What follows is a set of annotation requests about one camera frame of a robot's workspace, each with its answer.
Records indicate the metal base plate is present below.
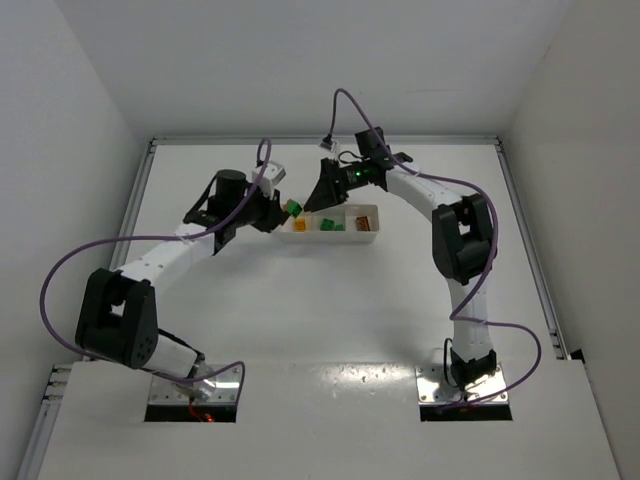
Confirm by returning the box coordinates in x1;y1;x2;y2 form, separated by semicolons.
148;365;244;407
415;363;510;406

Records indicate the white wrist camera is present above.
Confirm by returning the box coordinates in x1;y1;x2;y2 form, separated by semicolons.
319;135;341;158
252;162;286;199

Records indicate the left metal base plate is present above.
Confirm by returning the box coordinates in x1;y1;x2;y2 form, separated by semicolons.
148;365;244;407

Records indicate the brown square lego plate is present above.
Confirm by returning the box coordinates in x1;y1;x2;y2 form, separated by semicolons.
354;216;371;232

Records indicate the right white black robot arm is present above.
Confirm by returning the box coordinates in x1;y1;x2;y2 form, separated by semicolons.
304;128;497;391

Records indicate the white three-compartment tray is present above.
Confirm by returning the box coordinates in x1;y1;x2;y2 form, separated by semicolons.
272;204;380;245

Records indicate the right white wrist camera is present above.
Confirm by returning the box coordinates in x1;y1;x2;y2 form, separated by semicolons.
319;135;341;158

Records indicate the green lego brick pair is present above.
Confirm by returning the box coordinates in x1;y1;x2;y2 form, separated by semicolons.
283;199;303;218

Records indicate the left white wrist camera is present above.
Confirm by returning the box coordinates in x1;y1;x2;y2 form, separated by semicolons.
252;162;286;199

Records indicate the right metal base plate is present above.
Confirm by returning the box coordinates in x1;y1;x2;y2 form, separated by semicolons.
415;363;510;406

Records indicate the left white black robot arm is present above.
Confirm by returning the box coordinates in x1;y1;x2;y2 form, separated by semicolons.
75;164;289;381

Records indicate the yellow lego plate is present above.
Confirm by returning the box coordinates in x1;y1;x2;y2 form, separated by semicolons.
293;218;307;233

